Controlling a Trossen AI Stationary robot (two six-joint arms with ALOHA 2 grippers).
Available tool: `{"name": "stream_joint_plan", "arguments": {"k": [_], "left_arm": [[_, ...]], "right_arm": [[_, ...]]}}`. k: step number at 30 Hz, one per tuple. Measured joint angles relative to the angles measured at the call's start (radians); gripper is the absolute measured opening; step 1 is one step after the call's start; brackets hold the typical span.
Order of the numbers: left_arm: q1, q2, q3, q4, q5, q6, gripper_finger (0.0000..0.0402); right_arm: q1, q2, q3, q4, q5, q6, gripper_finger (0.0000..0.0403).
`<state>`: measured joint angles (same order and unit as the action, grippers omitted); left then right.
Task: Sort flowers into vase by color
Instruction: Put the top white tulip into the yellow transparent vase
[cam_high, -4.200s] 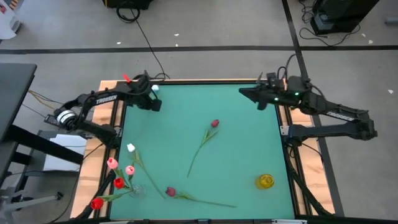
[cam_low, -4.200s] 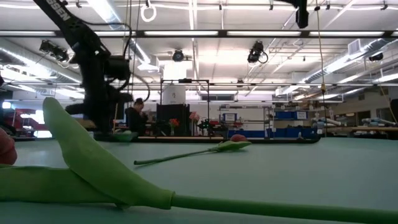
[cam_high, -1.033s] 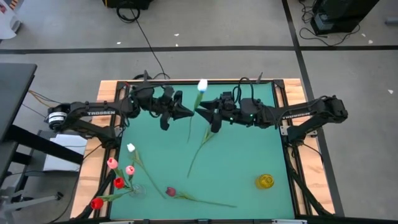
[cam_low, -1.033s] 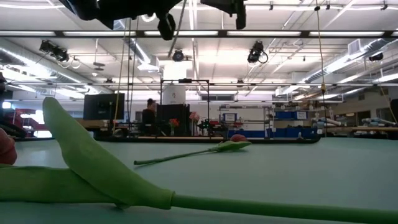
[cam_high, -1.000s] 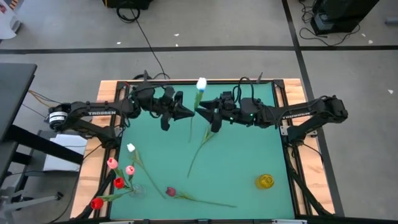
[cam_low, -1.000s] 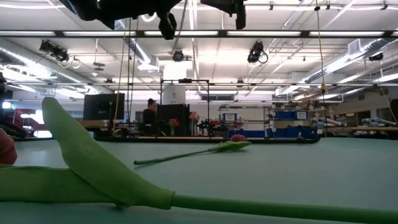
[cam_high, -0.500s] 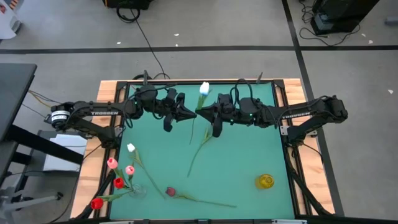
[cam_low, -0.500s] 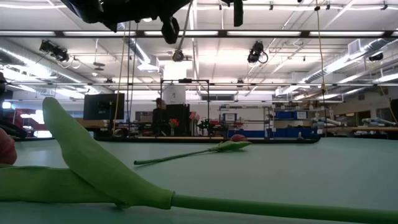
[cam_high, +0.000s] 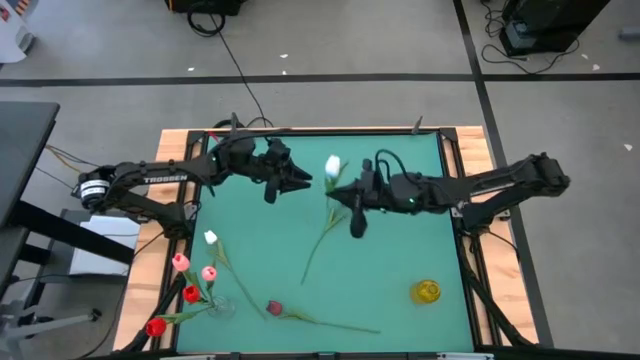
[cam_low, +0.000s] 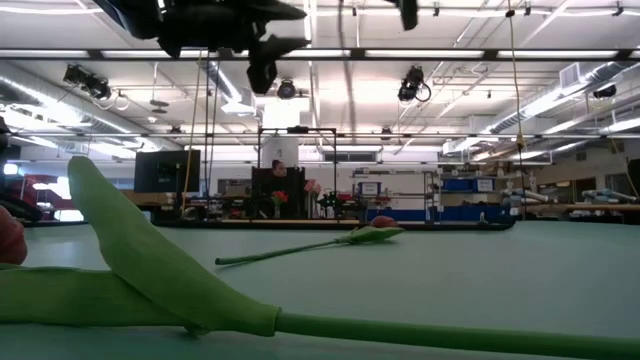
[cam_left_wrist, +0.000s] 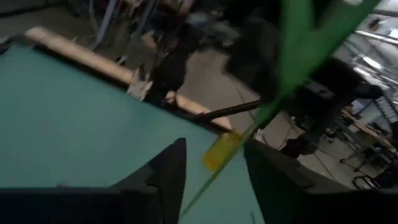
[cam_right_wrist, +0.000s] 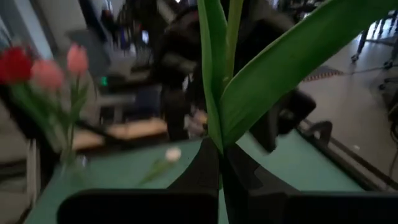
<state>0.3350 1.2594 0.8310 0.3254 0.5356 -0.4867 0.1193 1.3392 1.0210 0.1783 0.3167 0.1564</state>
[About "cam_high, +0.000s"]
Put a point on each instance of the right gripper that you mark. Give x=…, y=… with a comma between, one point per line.
x=380, y=192

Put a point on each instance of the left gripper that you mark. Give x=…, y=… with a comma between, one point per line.
x=272, y=172

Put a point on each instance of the pink artificial tulip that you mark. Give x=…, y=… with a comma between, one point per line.
x=209, y=273
x=181, y=261

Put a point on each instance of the dark red artificial tulip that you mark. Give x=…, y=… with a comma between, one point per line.
x=274, y=307

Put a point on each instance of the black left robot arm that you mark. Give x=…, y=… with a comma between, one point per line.
x=125, y=172

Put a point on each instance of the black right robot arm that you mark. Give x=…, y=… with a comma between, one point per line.
x=500, y=182

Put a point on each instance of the yellow glass vase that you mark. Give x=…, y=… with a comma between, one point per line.
x=426, y=291

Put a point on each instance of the clear glass vase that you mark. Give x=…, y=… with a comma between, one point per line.
x=222, y=309

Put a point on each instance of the green table mat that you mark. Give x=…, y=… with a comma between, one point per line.
x=380, y=250

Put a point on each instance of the white grey flat box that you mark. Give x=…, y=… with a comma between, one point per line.
x=115, y=227

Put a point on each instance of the black floor equipment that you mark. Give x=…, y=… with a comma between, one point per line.
x=210, y=5

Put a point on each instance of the black equipment case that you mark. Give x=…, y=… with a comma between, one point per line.
x=550, y=25

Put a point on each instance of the black desk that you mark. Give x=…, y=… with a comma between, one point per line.
x=25, y=150

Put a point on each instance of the grey stand feet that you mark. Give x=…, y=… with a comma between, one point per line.
x=55, y=321

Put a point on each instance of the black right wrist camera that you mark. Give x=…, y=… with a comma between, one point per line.
x=368, y=170

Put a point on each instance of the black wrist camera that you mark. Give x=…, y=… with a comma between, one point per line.
x=368, y=170
x=279, y=149

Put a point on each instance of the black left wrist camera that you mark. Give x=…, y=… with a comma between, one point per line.
x=279, y=149

